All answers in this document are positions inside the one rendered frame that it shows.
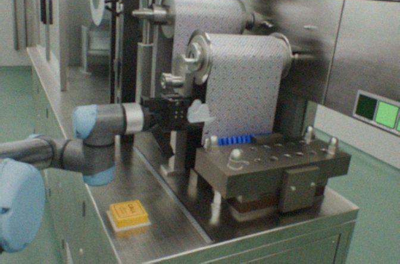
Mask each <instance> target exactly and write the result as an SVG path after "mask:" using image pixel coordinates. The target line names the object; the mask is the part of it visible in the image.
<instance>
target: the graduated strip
mask: <svg viewBox="0 0 400 264"><path fill-rule="evenodd" d="M132 149H133V150H134V151H135V152H136V154H137V155H138V157H140V159H141V160H142V162H143V163H144V164H145V165H146V167H147V168H148V169H149V170H150V172H151V173H152V175H153V176H154V177H155V178H156V179H157V181H158V182H159V183H160V184H161V186H162V187H163V189H164V190H165V191H166V192H167V194H168V195H169V196H170V197H171V199H172V200H173V201H174V203H175V204H176V205H177V206H178V208H179V209H180V210H181V211H182V213H183V214H184V216H185V217H186V218H187V219H188V221H189V222H190V223H191V224H192V226H193V227H194V228H195V229H196V231H197V232H198V233H199V235H200V236H201V237H202V238H203V240H204V241H205V242H206V243H210V242H213V241H215V240H214V239H213V238H212V236H210V234H209V233H208V232H207V230H206V229H205V228H204V227H203V226H202V224H201V223H200V222H199V221H198V220H197V218H196V217H195V216H194V214H193V213H192V212H191V211H190V210H189V208H188V207H187V206H186V205H185V204H184V203H183V201H182V200H181V198H180V197H179V196H178V195H177V194H176V192H175V191H174V190H173V189H172V188H171V187H170V185H169V184H168V183H167V182H166V180H165V179H164V178H163V177H162V175H161V174H160V173H159V172H158V171H157V169H156V168H155V167H154V166H153V164H151V162H150V161H149V159H148V158H147V157H146V156H145V155H144V154H143V152H142V151H141V150H140V149H139V148H138V146H133V147H132Z"/></svg>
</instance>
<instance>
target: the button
mask: <svg viewBox="0 0 400 264"><path fill-rule="evenodd" d="M110 214H111V216H112V218H113V220H114V222H115V225H116V227H117V229H119V228H124V227H130V226H133V225H139V224H144V223H147V221H148V214H147V213H146V211H145V210H144V208H143V206H142V205H141V203H140V202H139V201H138V200H133V201H129V202H123V203H116V204H112V205H110Z"/></svg>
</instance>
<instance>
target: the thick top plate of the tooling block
mask: <svg viewBox="0 0 400 264"><path fill-rule="evenodd" d="M302 138H303V136H297V137H287V138H283V141H282V142H275V143H266V144H257V145H256V144H254V143H253V142H247V143H237V144H227V145H222V146H218V150H219V153H218V154H215V155H212V154H209V153H206V152H205V150H206V148H205V147H202V148H197V149H196V161H195V169H196V170H197V171H198V172H199V173H200V174H201V175H202V176H203V177H204V178H205V179H206V180H207V181H208V182H209V183H210V184H211V185H212V186H213V187H214V188H215V189H216V190H217V191H218V192H219V193H220V194H221V195H222V196H223V197H224V198H225V199H228V198H231V197H237V196H243V195H246V194H252V193H258V192H262V191H267V190H273V189H277V188H281V187H282V183H283V176H284V173H285V170H287V169H294V168H301V167H305V166H312V165H315V166H317V167H319V168H320V171H319V175H318V180H324V179H328V178H333V177H339V176H343V175H347V174H348V169H349V164H350V161H351V156H352V155H350V154H348V153H346V152H344V151H342V150H340V149H339V154H338V155H332V154H329V153H327V152H326V151H325V150H326V148H327V142H325V141H323V140H321V139H319V138H317V137H315V141H314V142H308V141H305V140H303V139H302ZM235 149H239V150H240V151H241V153H242V169H241V170H232V169H229V168H228V167H227V164H228V163H229V157H230V155H231V152H232V151H233V150H235Z"/></svg>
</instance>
